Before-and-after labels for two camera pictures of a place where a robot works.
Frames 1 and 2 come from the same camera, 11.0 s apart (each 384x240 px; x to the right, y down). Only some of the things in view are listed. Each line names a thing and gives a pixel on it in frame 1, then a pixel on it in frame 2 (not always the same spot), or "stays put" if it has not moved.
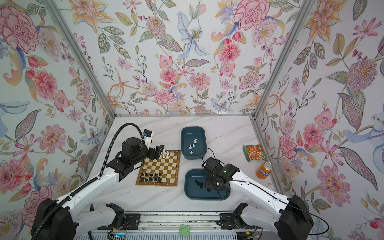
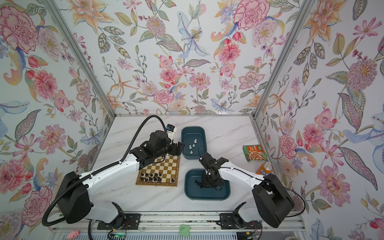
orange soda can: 264,170 stays put
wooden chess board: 163,171 stays put
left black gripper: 153,156 → 179,150
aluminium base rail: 166,221 stays put
